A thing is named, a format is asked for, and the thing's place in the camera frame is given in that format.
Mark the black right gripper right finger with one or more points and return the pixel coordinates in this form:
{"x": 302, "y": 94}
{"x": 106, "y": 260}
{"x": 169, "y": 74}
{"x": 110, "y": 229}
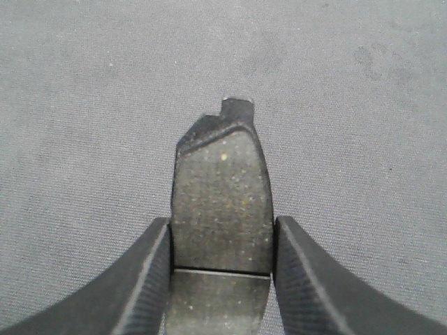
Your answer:
{"x": 317, "y": 295}

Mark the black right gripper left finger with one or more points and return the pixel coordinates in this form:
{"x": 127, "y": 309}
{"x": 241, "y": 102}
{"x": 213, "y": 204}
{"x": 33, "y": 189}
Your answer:
{"x": 129, "y": 297}

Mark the grey brake pad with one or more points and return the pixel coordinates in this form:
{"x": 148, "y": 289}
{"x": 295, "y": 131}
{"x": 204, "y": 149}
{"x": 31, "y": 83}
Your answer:
{"x": 221, "y": 226}

